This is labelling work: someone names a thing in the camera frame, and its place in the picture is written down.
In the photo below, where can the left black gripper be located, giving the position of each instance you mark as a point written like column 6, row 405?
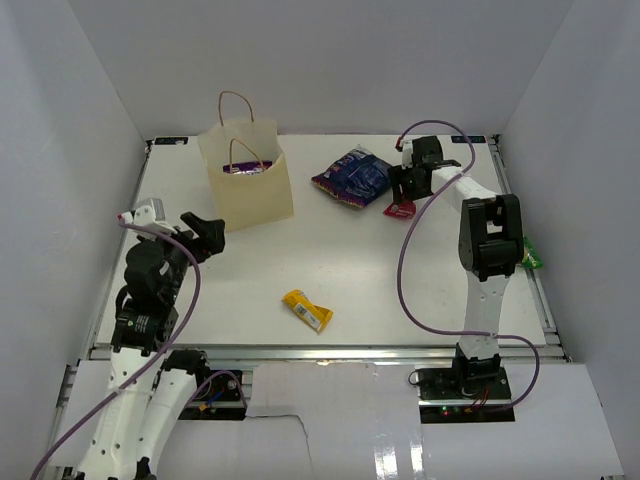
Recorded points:
column 210, row 239

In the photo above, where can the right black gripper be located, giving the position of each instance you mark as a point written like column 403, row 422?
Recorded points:
column 399, row 177

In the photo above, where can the red snack packet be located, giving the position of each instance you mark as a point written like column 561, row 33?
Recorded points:
column 405, row 209

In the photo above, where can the purple blue snack bag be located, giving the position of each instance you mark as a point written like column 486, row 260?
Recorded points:
column 358, row 178

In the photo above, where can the brown M&M's packet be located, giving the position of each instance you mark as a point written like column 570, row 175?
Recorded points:
column 247, row 168

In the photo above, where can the yellow snack wrapper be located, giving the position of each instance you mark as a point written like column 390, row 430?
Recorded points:
column 314, row 316

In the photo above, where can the green snack packet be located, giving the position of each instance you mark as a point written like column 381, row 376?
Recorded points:
column 531, row 260

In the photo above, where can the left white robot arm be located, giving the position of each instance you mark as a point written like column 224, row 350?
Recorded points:
column 151, row 384

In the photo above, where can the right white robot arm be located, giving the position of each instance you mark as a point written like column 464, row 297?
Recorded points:
column 490, row 246

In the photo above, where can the beige paper bag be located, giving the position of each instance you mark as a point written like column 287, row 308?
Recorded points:
column 244, row 201

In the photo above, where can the white cardboard sheet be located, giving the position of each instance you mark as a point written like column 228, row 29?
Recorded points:
column 356, row 421

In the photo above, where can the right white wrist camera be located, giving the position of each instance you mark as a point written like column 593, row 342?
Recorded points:
column 405, row 148

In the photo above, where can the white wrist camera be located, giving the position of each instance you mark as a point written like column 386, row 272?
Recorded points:
column 149, row 214
column 405, row 148

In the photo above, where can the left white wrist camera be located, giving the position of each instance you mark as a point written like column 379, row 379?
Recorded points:
column 149, row 214

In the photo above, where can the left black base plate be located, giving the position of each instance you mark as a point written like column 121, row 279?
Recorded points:
column 218, row 400

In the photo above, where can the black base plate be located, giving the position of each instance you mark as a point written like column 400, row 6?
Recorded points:
column 218, row 400
column 443, row 400

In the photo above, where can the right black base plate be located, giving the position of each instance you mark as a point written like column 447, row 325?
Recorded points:
column 443, row 400

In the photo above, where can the aluminium table frame rail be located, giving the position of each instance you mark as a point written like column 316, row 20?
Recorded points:
column 342, row 258

